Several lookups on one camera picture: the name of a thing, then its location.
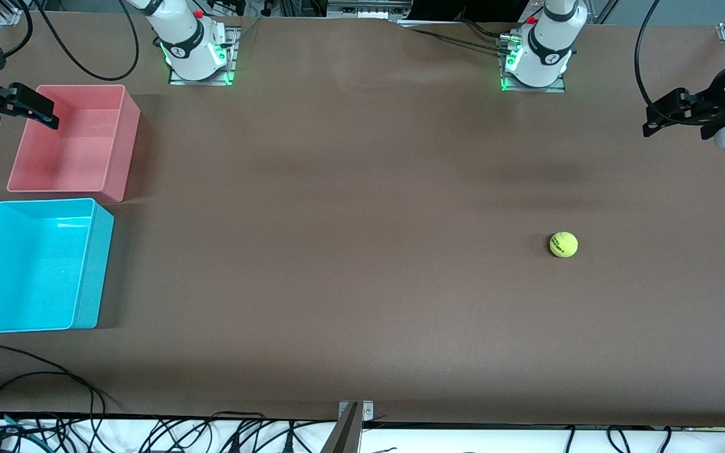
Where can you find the blue plastic bin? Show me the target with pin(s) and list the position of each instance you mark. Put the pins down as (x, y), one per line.
(29, 270)

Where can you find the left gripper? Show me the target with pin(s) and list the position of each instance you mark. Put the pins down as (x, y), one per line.
(717, 94)

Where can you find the yellow-green tennis ball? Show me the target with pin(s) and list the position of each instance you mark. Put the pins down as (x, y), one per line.
(563, 245)

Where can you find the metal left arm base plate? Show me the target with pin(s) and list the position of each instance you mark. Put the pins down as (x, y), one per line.
(554, 88)

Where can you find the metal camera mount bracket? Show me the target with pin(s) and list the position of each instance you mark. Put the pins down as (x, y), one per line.
(353, 428)

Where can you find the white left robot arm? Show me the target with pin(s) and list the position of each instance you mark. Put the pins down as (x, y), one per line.
(548, 50)

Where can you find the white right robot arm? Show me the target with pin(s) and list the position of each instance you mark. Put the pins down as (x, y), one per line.
(186, 44)

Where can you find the pink plastic bin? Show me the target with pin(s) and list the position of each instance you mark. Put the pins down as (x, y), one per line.
(79, 151)

